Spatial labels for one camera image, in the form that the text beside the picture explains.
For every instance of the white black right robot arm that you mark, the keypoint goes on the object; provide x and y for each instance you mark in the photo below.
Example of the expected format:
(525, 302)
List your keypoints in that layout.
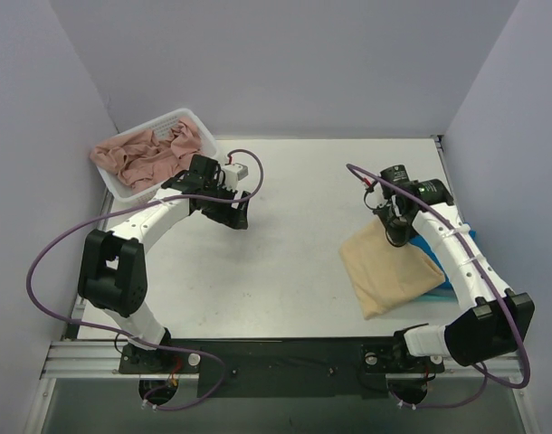
(494, 319)

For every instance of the aluminium front frame rail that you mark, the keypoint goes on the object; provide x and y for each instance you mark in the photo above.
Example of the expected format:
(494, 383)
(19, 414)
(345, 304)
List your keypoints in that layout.
(100, 359)

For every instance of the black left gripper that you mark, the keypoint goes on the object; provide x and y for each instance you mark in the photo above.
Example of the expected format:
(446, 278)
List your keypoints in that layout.
(231, 208)

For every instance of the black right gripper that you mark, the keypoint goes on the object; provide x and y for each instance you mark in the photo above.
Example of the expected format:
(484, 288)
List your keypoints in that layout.
(397, 221)

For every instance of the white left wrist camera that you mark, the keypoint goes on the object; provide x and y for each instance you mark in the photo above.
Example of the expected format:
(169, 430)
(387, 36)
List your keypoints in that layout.
(234, 173)

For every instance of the blue folded t shirt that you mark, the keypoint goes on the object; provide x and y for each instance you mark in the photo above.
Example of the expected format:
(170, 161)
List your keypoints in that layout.
(432, 253)

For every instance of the yellow t shirt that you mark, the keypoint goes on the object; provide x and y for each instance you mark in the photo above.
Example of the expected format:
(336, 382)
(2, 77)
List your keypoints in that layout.
(385, 277)

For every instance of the teal folded t shirt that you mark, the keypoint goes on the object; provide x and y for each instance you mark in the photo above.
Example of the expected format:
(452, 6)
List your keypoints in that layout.
(437, 295)

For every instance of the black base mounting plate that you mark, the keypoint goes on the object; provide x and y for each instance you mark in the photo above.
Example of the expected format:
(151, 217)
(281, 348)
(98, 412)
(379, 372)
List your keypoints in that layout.
(351, 378)

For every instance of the pink crumpled t shirt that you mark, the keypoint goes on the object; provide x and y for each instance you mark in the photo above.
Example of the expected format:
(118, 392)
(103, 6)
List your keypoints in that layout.
(142, 159)

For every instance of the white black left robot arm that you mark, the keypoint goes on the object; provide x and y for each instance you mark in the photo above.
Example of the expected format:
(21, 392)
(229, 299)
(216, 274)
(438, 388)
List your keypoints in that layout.
(114, 277)

